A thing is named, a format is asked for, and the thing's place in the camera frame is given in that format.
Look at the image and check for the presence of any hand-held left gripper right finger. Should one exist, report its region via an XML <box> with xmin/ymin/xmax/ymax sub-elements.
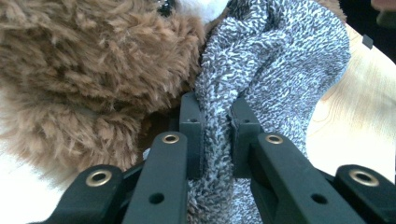
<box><xmin>230</xmin><ymin>96</ymin><xmax>265</xmax><ymax>180</ymax></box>

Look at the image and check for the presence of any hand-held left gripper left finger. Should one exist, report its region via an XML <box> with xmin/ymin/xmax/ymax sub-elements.
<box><xmin>177</xmin><ymin>91</ymin><xmax>205</xmax><ymax>181</ymax></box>

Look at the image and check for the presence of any grey terry cloth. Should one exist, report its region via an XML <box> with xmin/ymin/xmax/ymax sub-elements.
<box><xmin>186</xmin><ymin>0</ymin><xmax>352</xmax><ymax>224</ymax></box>

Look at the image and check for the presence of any brown teddy bear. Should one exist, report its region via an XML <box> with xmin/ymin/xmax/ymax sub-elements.
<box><xmin>0</xmin><ymin>0</ymin><xmax>348</xmax><ymax>190</ymax></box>

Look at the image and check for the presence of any grey tape tab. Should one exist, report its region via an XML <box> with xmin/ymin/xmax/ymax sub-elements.
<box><xmin>361</xmin><ymin>34</ymin><xmax>375</xmax><ymax>50</ymax></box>

